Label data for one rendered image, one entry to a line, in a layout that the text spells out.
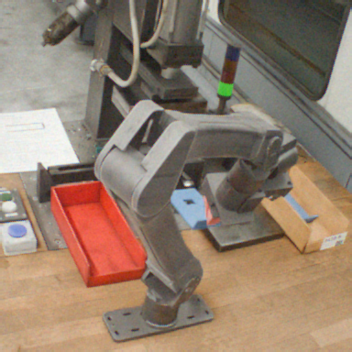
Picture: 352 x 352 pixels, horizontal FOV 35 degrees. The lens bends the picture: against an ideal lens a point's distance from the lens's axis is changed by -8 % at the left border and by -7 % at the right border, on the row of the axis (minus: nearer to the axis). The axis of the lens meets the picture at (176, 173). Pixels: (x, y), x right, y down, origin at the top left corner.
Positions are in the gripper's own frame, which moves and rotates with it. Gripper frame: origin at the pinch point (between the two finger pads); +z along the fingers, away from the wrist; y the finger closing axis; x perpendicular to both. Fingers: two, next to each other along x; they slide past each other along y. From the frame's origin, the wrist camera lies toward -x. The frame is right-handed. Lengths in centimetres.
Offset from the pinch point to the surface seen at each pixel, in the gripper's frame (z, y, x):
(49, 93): 196, 189, -32
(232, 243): 9.5, -1.5, -8.5
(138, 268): 7.4, -4.6, 13.9
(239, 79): 52, 78, -62
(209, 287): 7.6, -10.9, 0.8
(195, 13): -20.1, 35.8, -1.1
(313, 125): 26, 38, -61
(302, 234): 5.7, -3.9, -24.1
